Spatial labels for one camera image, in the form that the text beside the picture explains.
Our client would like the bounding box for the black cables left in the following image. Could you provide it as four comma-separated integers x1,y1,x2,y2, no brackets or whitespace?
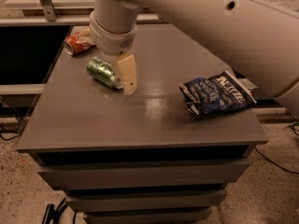
0,96,29,142

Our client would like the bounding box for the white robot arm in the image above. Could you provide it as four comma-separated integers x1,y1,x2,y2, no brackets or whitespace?
90,0,299,115

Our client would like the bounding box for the grey drawer cabinet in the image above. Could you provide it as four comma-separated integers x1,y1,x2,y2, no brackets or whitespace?
17,24,267,224

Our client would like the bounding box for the black floor cable right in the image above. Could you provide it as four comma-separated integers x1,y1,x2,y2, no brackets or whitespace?
254,145,299,175

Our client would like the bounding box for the red soda can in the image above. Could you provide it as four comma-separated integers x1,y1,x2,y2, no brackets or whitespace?
64,28,95,56

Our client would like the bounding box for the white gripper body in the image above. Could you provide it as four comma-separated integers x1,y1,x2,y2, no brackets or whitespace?
90,12,137,56

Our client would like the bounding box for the metal railing frame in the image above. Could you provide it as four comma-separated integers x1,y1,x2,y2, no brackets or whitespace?
0,0,299,28

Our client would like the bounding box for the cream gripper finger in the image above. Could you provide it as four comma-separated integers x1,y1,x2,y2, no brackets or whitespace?
114,52,137,95

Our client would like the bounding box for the black device on floor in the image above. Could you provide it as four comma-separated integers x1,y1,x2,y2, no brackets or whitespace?
41,198,68,224

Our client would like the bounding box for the green soda can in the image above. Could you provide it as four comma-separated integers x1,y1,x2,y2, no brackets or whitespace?
87,57,122,89

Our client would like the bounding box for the blue chip bag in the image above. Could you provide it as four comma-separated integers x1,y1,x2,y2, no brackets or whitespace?
178,71,256,116

